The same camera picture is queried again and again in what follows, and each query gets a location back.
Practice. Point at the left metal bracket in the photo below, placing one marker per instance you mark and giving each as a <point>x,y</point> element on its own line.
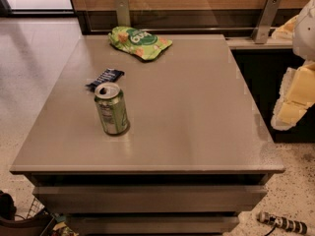
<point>122,12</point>

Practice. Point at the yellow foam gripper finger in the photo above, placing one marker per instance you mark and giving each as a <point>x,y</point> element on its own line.
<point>297,95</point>
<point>286,30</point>

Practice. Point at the green soda can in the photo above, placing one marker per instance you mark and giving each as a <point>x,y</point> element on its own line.
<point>111,108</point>

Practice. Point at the dark blue snack bar wrapper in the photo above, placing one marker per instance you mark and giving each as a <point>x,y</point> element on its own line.
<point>107,76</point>

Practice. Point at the metal bracket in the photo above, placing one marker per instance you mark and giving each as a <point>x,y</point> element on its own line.
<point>122,12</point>
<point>261,32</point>

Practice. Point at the green rice chip bag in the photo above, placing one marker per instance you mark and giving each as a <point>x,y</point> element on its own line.
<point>139,43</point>

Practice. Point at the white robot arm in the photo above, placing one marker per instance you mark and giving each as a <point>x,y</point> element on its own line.
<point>303,39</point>

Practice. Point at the dark basket with items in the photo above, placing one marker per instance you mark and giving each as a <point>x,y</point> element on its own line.
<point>41,224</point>

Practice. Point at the black white power strip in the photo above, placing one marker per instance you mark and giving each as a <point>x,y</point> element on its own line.
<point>283,223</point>

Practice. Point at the right metal bracket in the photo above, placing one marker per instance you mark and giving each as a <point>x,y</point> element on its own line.
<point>261,32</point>

